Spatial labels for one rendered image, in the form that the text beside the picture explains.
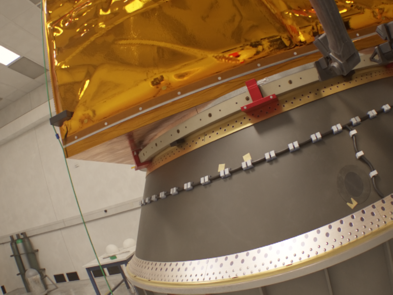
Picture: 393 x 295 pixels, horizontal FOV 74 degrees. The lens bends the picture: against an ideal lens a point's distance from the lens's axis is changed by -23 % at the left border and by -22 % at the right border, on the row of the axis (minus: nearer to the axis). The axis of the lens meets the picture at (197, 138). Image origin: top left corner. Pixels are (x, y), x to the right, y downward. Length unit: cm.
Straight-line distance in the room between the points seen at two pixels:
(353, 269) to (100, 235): 688
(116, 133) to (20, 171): 765
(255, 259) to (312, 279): 19
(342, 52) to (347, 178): 37
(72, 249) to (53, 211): 106
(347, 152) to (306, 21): 53
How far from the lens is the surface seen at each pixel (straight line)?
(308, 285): 93
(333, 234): 89
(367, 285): 97
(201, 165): 116
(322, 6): 74
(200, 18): 124
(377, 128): 109
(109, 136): 126
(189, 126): 120
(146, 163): 156
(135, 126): 123
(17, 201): 894
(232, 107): 111
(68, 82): 138
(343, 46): 82
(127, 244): 576
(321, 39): 92
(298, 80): 110
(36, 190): 841
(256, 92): 107
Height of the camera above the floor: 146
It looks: 9 degrees up
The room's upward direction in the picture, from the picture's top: 19 degrees counter-clockwise
